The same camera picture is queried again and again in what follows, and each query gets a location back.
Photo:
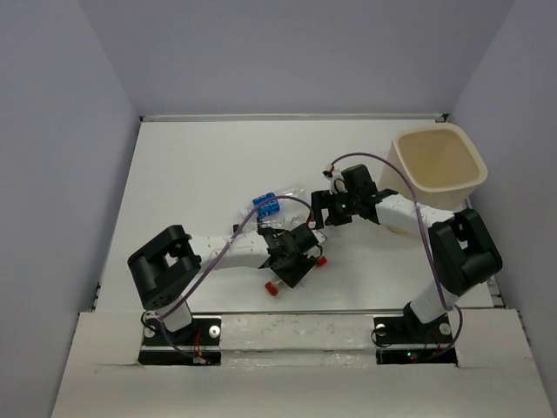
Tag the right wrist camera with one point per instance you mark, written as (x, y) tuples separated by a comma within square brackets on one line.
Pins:
[(336, 180)]

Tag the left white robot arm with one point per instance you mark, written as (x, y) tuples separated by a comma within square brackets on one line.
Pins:
[(164, 268)]

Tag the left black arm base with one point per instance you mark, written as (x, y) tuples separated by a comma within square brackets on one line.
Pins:
[(197, 345)]

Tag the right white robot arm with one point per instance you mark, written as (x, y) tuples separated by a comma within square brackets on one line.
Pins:
[(458, 247)]

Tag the metal rear table rail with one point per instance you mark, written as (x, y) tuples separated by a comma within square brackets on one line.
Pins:
[(435, 117)]

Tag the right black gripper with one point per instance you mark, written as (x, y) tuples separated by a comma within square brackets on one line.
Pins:
[(319, 199)]

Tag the beige plastic bin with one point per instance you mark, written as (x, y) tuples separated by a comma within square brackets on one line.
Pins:
[(441, 162)]

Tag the red cap clear bottle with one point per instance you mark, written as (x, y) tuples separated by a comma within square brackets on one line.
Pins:
[(275, 286)]

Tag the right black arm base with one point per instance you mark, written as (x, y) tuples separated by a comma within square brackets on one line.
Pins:
[(395, 345)]

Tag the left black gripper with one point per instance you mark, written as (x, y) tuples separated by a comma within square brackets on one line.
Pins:
[(292, 277)]

